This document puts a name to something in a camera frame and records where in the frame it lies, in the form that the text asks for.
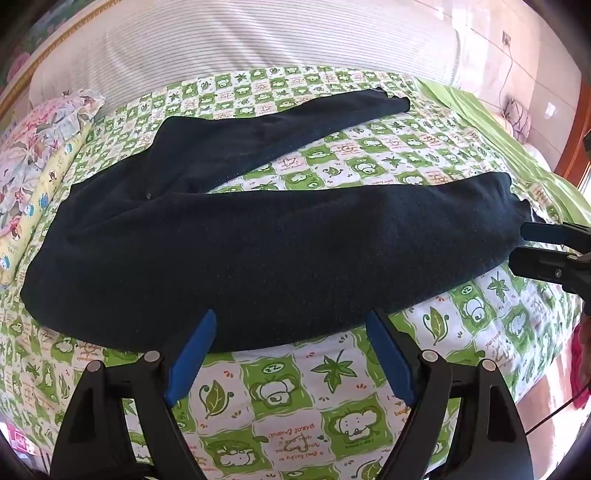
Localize white pink cloth bundle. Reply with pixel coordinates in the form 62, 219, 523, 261
501, 95, 541, 144

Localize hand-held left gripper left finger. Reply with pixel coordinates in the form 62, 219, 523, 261
52, 309, 218, 480

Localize dark navy pants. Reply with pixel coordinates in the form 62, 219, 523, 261
21, 89, 532, 354

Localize plain green sheet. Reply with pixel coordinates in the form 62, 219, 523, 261
416, 76, 591, 222

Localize green printed bed sheet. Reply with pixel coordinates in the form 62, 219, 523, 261
0, 65, 587, 480

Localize white striped headboard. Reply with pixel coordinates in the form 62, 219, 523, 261
28, 0, 462, 121

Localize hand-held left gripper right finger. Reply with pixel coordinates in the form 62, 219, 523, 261
365, 308, 536, 480

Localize floral pillow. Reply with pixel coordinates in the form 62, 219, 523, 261
0, 88, 106, 232

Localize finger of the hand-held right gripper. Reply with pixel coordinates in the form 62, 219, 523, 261
509, 248, 591, 292
521, 222, 591, 246

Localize red wooden window frame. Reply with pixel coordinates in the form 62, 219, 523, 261
554, 92, 591, 195

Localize thin wall cable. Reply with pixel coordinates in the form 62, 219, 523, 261
499, 44, 515, 100

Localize yellow cartoon pillow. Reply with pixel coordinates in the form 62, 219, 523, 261
0, 124, 93, 284

